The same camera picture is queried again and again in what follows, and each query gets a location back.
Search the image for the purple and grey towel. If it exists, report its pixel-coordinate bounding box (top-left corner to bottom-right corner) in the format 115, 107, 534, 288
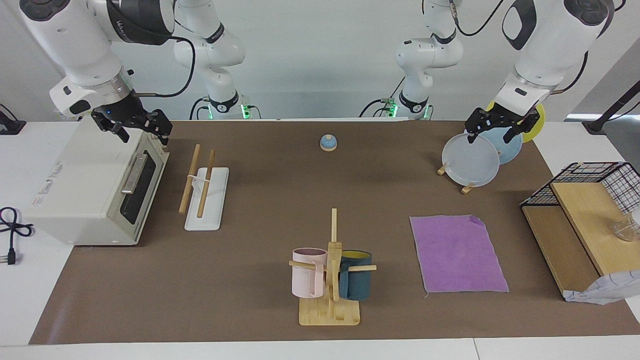
409, 214, 510, 294

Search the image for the white rack with wooden bars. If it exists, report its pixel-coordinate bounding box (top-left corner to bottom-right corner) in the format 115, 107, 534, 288
178, 144, 230, 232

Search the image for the light blue plate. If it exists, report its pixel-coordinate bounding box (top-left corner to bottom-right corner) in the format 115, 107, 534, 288
465, 125, 524, 165

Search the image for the grey plate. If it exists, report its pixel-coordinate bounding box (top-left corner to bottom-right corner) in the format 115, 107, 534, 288
441, 132, 501, 188

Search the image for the yellow plate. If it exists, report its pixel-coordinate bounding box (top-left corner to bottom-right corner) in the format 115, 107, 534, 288
486, 100, 546, 144

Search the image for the wooden plate stand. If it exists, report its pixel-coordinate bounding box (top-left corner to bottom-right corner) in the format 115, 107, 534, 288
436, 162, 476, 195

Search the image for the beige toaster oven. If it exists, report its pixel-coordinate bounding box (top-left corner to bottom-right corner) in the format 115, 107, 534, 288
24, 116, 170, 247

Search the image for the brown table mat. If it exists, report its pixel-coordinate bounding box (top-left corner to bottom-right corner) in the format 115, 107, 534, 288
28, 120, 640, 346

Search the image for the wooden shelf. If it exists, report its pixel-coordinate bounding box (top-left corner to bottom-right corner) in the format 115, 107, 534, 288
521, 181, 640, 302

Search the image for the clear glass cup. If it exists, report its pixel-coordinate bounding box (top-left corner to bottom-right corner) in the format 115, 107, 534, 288
612, 209, 640, 243

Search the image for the dark teal mug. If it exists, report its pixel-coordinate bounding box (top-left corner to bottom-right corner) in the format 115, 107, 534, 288
338, 249, 373, 302

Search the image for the pink mug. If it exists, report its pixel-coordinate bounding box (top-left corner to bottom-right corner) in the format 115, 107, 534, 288
292, 247, 329, 300

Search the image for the wooden mug tree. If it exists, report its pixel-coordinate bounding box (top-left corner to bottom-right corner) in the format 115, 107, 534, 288
288, 208, 378, 327

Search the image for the black base cable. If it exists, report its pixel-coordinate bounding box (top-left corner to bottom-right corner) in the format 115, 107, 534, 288
188, 96, 211, 121
358, 75, 407, 119

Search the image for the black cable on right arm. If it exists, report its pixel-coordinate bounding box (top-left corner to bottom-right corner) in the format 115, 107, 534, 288
132, 35, 197, 99

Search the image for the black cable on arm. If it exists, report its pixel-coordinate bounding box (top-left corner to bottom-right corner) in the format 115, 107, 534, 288
422, 0, 627, 97
132, 35, 197, 99

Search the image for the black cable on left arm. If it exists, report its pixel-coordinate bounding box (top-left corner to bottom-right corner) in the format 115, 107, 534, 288
422, 0, 627, 97

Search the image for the black wire basket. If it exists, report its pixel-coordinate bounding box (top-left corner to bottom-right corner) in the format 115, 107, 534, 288
519, 161, 640, 215

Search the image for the black power cord with plug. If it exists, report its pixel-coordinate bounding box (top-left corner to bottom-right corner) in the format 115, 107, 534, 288
0, 206, 35, 266

